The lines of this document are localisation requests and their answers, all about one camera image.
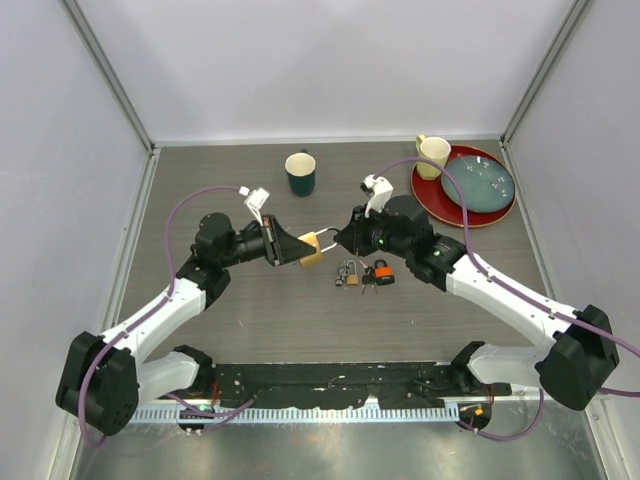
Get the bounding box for dark green mug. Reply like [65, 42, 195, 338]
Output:
[284, 149, 316, 197]

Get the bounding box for orange black padlock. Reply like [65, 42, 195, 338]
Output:
[374, 259, 395, 286]

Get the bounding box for black-headed keys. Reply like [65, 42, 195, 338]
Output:
[359, 260, 377, 294]

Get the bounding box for yellow mug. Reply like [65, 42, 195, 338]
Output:
[415, 135, 451, 180]

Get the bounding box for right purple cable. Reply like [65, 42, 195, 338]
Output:
[374, 156, 640, 442]

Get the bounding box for red round tray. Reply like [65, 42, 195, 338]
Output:
[411, 145, 515, 228]

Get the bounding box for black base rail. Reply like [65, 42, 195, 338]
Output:
[206, 362, 512, 410]

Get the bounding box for large brass padlock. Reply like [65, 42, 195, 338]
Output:
[297, 226, 338, 269]

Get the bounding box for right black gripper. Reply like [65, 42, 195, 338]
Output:
[336, 201, 413, 258]

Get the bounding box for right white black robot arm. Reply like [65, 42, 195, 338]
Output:
[334, 195, 619, 411]

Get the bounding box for keys with panda keychain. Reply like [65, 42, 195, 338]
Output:
[334, 261, 348, 287]

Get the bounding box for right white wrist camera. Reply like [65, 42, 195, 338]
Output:
[360, 174, 393, 218]

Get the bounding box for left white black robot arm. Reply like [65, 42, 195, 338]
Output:
[55, 213, 319, 436]

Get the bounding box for small brass long-shackle padlock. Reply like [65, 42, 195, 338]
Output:
[346, 260, 360, 286]

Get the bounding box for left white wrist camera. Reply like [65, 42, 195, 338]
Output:
[239, 186, 270, 226]

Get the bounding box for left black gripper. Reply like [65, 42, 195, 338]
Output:
[220, 214, 316, 268]

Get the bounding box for white slotted cable duct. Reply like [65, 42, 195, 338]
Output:
[129, 402, 459, 425]

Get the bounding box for blue ceramic plate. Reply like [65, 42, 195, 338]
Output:
[445, 154, 515, 213]

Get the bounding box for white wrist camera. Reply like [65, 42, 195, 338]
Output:
[239, 186, 270, 226]
[360, 174, 393, 218]

